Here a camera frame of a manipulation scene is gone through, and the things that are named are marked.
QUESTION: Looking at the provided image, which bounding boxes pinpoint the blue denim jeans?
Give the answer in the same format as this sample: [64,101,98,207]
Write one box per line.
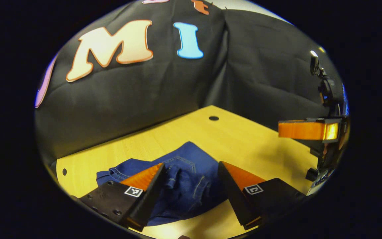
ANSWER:
[96,142,228,227]

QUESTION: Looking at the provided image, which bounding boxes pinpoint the black backdrop cloth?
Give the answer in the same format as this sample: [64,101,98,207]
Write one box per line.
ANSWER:
[34,0,344,160]

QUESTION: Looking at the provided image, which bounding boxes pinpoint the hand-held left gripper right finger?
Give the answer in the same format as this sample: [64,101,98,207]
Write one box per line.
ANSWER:
[218,161,307,230]

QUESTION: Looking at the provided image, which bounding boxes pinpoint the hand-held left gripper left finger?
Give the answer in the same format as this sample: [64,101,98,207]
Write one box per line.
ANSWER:
[78,163,166,232]

